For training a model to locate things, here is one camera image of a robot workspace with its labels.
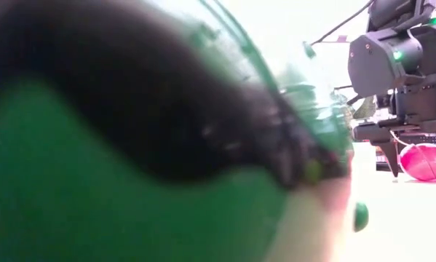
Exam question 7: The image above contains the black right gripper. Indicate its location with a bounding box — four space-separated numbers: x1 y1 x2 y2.
351 77 436 179

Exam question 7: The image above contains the red toy fruit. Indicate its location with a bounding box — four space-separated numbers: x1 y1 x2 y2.
398 142 436 183

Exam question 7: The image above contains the green toy vegetable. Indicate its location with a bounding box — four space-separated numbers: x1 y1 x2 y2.
353 201 370 234

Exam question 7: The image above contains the striped green toy watermelon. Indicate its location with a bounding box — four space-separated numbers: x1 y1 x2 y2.
0 0 354 262

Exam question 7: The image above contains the black cable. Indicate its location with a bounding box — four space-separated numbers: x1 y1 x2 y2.
309 0 374 47

